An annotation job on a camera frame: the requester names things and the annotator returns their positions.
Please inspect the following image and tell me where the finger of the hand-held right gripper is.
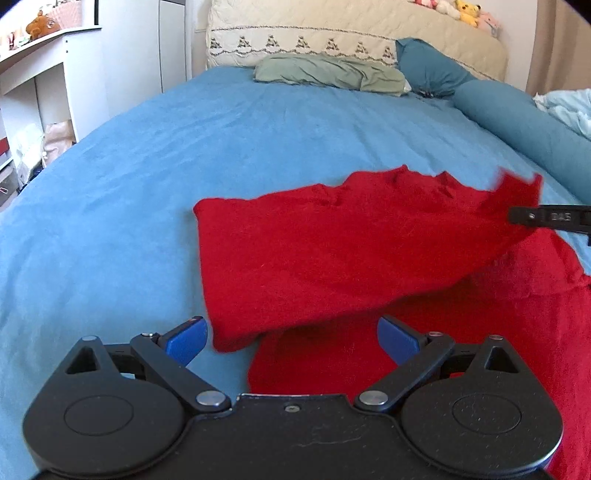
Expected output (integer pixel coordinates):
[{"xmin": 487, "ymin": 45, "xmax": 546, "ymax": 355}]
[{"xmin": 509, "ymin": 205, "xmax": 591, "ymax": 247}]

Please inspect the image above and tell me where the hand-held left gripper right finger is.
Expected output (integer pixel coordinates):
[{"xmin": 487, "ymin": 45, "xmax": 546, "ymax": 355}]
[{"xmin": 355, "ymin": 316, "xmax": 520, "ymax": 414}]

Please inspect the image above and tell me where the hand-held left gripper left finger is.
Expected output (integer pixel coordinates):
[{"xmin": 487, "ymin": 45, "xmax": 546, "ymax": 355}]
[{"xmin": 64, "ymin": 316, "xmax": 232, "ymax": 414}]

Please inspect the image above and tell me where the red knit sweater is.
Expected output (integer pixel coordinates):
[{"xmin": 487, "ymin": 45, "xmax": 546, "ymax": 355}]
[{"xmin": 193, "ymin": 165, "xmax": 591, "ymax": 480}]

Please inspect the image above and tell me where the teal bolster pillow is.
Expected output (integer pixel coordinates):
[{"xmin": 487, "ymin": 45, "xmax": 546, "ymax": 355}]
[{"xmin": 453, "ymin": 80, "xmax": 591, "ymax": 206}]

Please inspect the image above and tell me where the light blue blanket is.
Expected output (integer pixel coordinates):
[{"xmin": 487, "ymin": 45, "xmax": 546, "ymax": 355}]
[{"xmin": 533, "ymin": 89, "xmax": 591, "ymax": 140}]

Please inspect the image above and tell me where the blue bed sheet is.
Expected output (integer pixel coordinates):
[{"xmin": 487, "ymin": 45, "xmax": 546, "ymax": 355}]
[{"xmin": 0, "ymin": 67, "xmax": 591, "ymax": 480}]

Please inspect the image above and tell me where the beige curtain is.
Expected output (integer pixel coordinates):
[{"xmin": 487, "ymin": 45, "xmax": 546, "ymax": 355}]
[{"xmin": 525, "ymin": 0, "xmax": 591, "ymax": 97}]

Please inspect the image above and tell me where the yellow plush bear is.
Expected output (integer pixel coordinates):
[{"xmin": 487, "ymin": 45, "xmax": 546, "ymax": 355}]
[{"xmin": 455, "ymin": 0, "xmax": 482, "ymax": 28}]

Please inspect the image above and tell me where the beige paper bag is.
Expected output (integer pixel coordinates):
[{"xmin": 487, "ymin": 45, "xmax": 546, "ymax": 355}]
[{"xmin": 41, "ymin": 119, "xmax": 76, "ymax": 167}]

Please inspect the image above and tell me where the green pillow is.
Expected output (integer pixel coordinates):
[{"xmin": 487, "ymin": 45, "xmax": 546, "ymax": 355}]
[{"xmin": 253, "ymin": 53, "xmax": 411, "ymax": 97}]

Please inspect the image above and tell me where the cream quilted headboard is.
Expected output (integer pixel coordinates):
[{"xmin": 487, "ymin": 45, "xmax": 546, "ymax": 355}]
[{"xmin": 205, "ymin": 0, "xmax": 509, "ymax": 83}]

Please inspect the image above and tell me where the white shelf unit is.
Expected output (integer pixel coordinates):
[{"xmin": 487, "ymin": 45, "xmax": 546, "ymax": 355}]
[{"xmin": 0, "ymin": 25, "xmax": 103, "ymax": 208}]

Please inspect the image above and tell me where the white wardrobe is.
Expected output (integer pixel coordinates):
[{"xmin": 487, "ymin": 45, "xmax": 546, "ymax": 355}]
[{"xmin": 98, "ymin": 0, "xmax": 193, "ymax": 108}]

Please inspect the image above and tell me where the brown plush toy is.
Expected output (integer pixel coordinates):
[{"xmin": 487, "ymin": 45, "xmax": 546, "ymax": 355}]
[{"xmin": 25, "ymin": 11, "xmax": 62, "ymax": 41}]

